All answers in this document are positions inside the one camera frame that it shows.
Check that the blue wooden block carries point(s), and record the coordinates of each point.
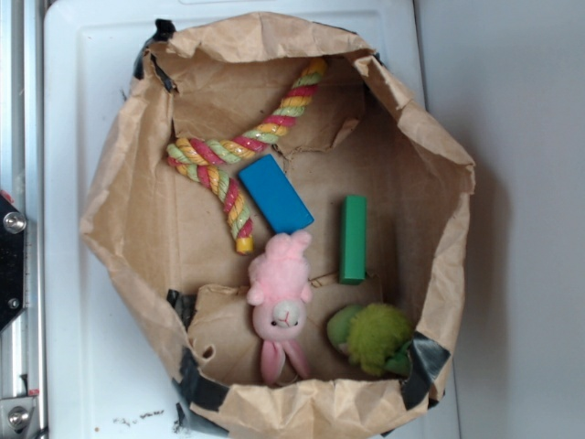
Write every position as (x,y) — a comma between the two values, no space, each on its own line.
(275,196)

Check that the black metal bracket plate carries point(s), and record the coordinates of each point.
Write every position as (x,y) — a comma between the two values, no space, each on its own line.
(12,261)

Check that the multicolour rope toy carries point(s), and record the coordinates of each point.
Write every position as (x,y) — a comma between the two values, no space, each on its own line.
(201,160)

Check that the green plush toy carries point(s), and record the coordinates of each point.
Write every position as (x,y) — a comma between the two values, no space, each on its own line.
(374,337)

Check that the aluminium frame rail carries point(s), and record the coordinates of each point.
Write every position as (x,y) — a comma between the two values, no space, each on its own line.
(24,407)

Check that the pink plush bunny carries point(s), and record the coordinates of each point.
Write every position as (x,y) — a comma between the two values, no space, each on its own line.
(279,292)

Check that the green wooden block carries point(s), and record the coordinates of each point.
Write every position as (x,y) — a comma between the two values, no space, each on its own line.
(353,243)

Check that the brown paper bag box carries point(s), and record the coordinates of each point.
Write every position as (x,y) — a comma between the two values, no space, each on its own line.
(166,245)

